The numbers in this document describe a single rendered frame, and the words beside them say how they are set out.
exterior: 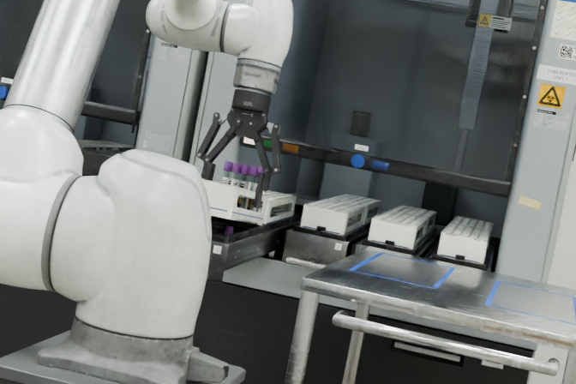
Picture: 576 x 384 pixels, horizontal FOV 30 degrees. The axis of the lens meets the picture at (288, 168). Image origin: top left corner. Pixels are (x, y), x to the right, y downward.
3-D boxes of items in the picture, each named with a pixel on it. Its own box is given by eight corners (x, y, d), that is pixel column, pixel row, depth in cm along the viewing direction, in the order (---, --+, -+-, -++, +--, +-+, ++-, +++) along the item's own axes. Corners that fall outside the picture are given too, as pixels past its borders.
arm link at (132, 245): (180, 347, 129) (213, 168, 128) (37, 316, 131) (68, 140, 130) (207, 324, 145) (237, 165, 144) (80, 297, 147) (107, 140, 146)
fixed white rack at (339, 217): (321, 223, 265) (327, 198, 265) (362, 231, 263) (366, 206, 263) (297, 231, 236) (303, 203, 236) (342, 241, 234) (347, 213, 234)
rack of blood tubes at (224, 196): (217, 216, 226) (223, 187, 226) (262, 225, 224) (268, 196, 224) (177, 208, 197) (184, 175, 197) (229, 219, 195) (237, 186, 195)
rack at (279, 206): (252, 213, 258) (257, 188, 257) (292, 221, 256) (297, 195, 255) (219, 220, 229) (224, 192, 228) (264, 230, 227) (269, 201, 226)
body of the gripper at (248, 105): (228, 85, 212) (219, 131, 212) (269, 93, 211) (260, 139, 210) (237, 91, 220) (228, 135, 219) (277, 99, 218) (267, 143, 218)
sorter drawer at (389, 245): (387, 249, 297) (393, 216, 297) (435, 259, 295) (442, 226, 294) (345, 279, 226) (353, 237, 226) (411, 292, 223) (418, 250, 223)
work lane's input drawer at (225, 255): (243, 238, 262) (249, 201, 261) (297, 249, 259) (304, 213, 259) (141, 270, 191) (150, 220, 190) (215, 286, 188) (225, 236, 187)
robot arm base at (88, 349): (202, 405, 127) (211, 359, 127) (31, 363, 131) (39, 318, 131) (241, 374, 145) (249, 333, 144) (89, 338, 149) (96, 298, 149)
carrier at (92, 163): (120, 183, 251) (124, 159, 251) (117, 184, 249) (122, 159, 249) (75, 174, 253) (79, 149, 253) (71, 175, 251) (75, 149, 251)
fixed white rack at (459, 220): (452, 237, 290) (456, 215, 290) (489, 245, 288) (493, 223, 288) (445, 247, 261) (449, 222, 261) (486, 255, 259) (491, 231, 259)
